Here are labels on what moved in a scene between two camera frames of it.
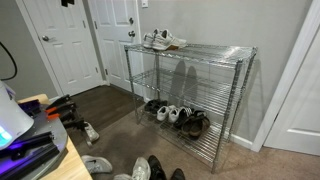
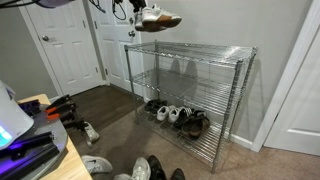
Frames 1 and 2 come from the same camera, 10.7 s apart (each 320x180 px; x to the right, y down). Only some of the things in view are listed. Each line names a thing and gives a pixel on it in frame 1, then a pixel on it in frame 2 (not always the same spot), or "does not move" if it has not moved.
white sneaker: x=163 y=113 does not move
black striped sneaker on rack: x=182 y=115 does not move
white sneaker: x=148 y=40 -> x=153 y=19
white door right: x=297 y=127 does not move
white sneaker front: x=163 y=40 -> x=154 y=18
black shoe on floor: x=156 y=170 does not move
